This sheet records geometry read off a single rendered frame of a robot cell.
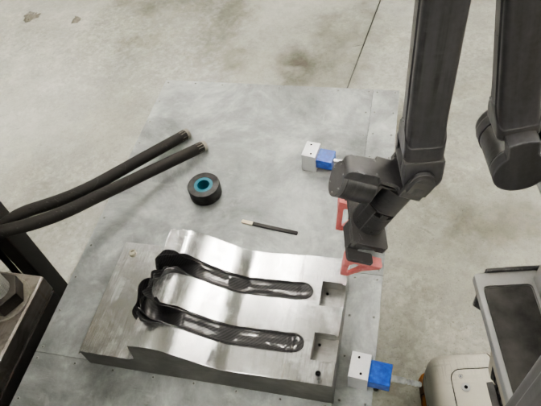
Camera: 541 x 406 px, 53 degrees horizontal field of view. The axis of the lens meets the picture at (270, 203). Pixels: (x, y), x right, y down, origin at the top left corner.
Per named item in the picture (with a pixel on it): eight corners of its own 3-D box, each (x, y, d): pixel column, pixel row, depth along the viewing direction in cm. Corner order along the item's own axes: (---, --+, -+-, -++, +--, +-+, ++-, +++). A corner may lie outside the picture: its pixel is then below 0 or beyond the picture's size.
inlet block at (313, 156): (357, 164, 136) (358, 150, 131) (353, 179, 133) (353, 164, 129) (307, 155, 140) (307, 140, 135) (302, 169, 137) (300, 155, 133)
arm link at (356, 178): (441, 182, 76) (430, 138, 81) (369, 163, 73) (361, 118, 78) (397, 228, 85) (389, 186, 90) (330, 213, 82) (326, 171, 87)
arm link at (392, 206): (423, 197, 82) (416, 169, 85) (382, 188, 80) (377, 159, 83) (398, 223, 87) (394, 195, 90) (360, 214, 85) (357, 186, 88)
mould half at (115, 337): (348, 282, 116) (348, 246, 105) (332, 403, 100) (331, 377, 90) (134, 255, 126) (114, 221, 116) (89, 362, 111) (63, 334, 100)
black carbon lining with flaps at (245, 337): (315, 287, 108) (312, 262, 101) (302, 364, 98) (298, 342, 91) (154, 267, 115) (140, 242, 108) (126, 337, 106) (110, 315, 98)
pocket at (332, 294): (345, 293, 108) (345, 283, 105) (342, 316, 105) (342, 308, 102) (323, 290, 109) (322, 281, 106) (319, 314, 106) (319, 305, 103)
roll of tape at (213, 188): (183, 199, 135) (180, 190, 132) (202, 177, 139) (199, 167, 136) (209, 210, 132) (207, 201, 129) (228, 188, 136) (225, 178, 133)
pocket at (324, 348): (339, 343, 102) (339, 335, 99) (336, 370, 99) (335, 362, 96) (315, 340, 103) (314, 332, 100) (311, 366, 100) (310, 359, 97)
